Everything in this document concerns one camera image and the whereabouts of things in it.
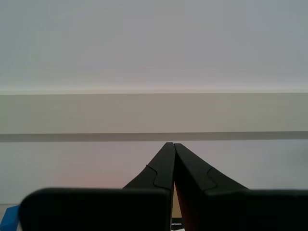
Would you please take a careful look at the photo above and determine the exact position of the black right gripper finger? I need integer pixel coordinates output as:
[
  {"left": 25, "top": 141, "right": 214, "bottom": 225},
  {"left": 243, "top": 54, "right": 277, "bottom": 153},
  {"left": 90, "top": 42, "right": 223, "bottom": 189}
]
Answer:
[
  {"left": 19, "top": 142, "right": 176, "bottom": 231},
  {"left": 174, "top": 143, "right": 308, "bottom": 231}
]

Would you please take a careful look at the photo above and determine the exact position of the blue block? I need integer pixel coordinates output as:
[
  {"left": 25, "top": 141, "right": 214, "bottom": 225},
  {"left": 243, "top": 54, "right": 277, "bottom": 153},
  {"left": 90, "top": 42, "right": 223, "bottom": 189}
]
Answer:
[{"left": 0, "top": 205, "right": 21, "bottom": 231}]

